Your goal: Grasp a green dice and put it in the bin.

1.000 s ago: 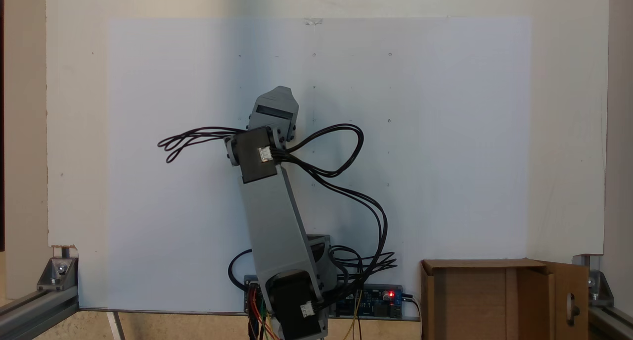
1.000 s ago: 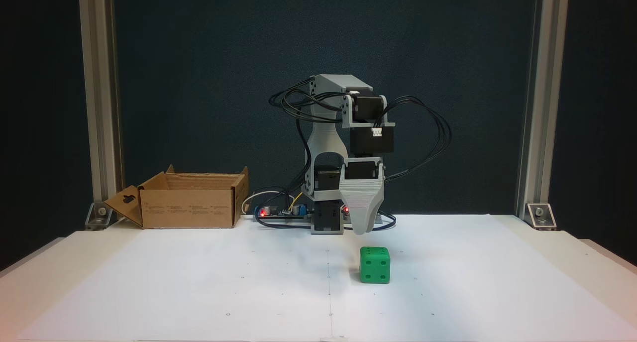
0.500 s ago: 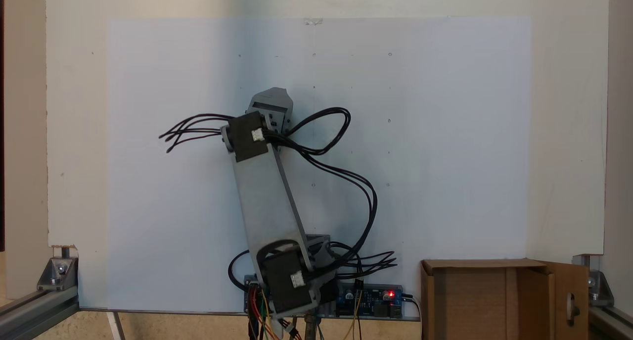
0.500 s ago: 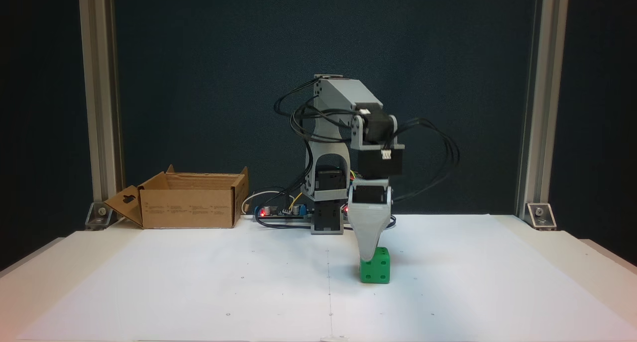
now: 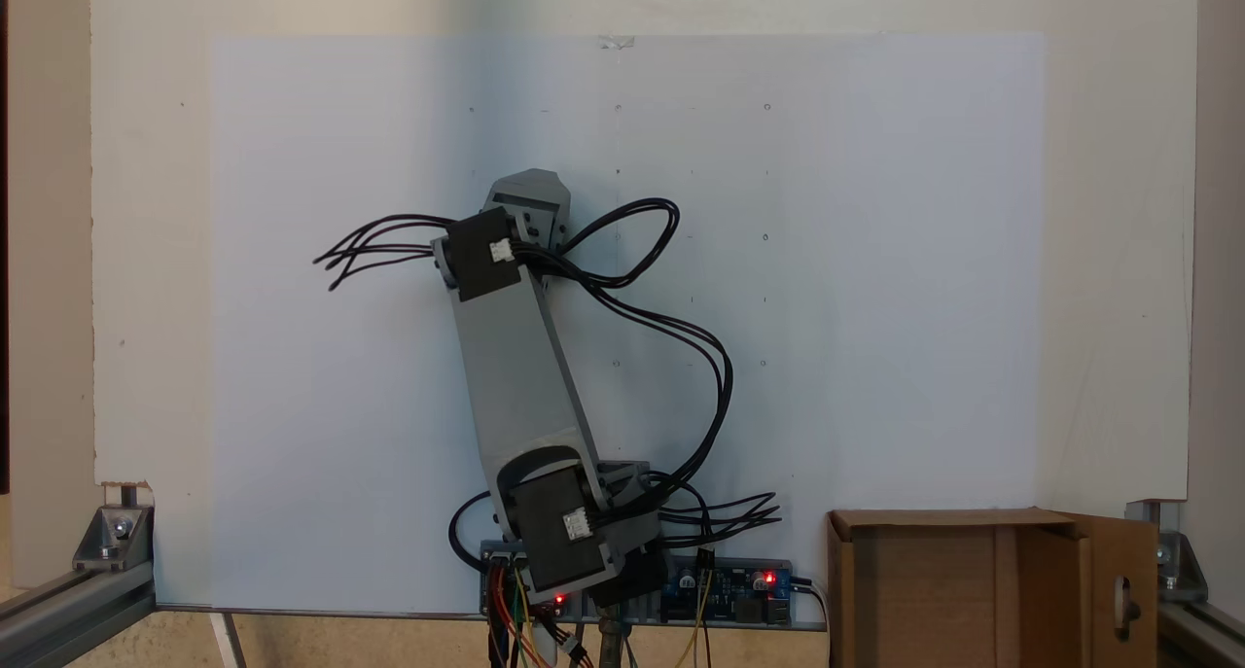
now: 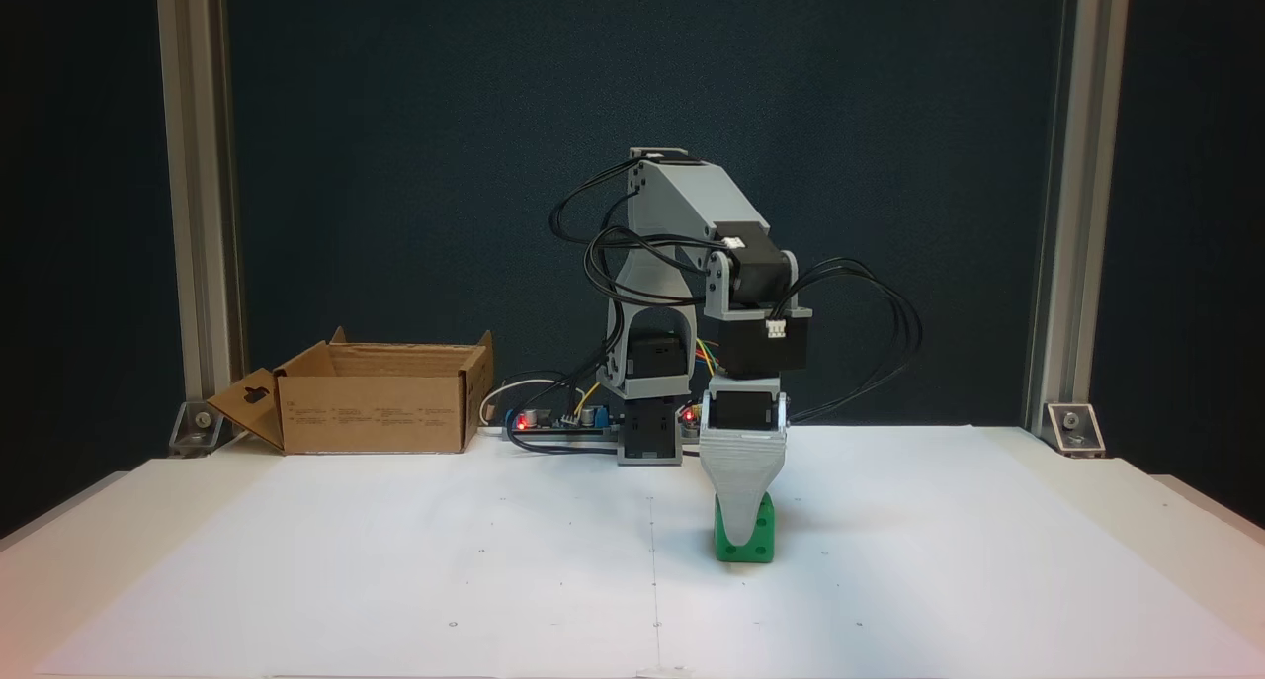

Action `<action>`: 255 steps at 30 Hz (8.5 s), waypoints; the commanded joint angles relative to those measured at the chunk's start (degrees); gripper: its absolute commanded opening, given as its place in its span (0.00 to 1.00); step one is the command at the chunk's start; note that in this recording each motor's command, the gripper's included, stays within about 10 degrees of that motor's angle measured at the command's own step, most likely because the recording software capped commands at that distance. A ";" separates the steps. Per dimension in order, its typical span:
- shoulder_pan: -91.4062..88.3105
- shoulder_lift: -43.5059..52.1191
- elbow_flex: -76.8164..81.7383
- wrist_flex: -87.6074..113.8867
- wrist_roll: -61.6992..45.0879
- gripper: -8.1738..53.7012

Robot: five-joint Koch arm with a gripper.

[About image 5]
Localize brown cardboard box bin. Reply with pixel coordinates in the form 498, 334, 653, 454
827, 508, 1160, 668

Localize blue circuit board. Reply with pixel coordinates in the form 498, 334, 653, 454
480, 540, 794, 632

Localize black wrist servo cable bundle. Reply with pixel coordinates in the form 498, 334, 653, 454
312, 214, 458, 293

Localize black elbow servo cable bundle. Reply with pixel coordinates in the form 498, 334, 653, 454
511, 197, 785, 549

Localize thick black cable loop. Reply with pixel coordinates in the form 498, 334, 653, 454
448, 491, 499, 568

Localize coloured jumper wires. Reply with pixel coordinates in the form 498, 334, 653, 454
486, 563, 594, 668

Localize thin black board cable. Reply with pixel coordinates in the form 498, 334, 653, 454
788, 576, 831, 632

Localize metal corner bracket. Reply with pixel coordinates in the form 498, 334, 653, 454
73, 483, 155, 574
1126, 500, 1209, 606

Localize aluminium frame profile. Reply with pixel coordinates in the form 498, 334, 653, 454
1157, 600, 1245, 668
0, 561, 157, 668

